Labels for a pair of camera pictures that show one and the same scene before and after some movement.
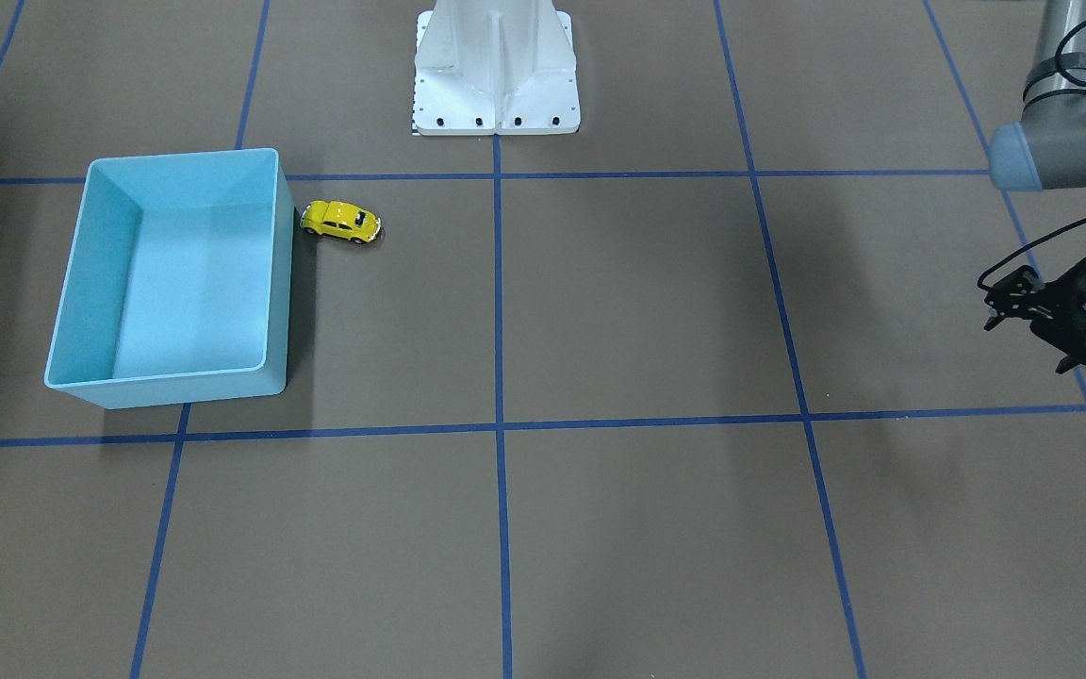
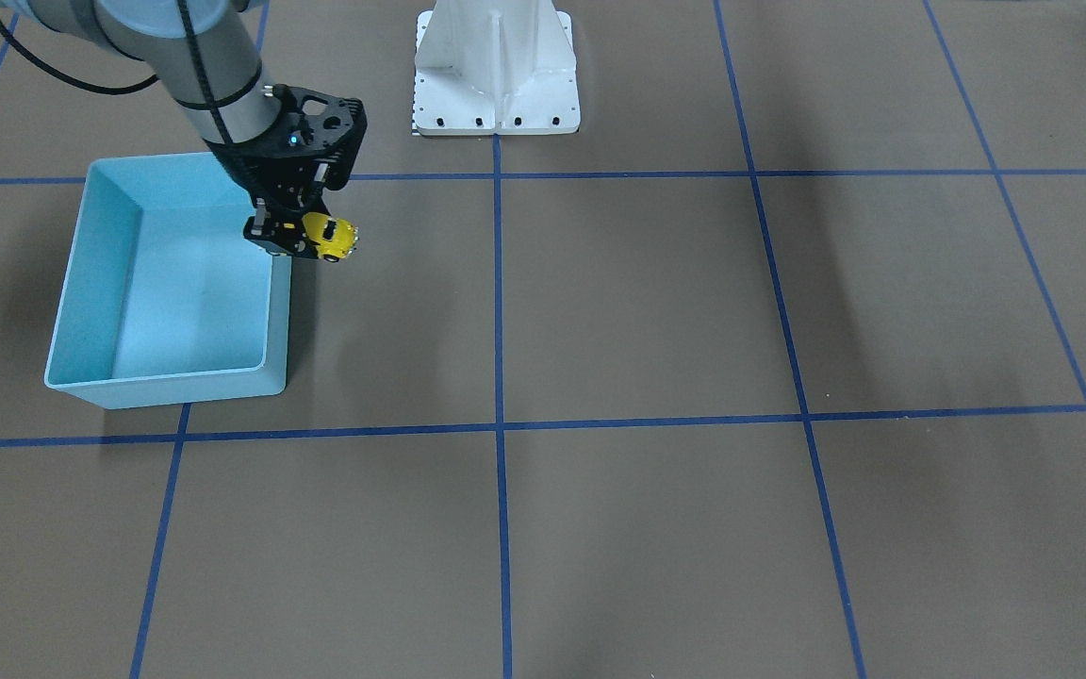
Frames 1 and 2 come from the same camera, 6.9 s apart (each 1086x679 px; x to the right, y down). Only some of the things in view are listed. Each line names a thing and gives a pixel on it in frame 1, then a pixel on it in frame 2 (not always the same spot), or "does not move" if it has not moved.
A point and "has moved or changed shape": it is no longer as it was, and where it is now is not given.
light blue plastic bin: x=176 y=283 does not move
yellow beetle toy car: x=339 y=220 has moved or changed shape
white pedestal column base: x=495 y=67 does not move
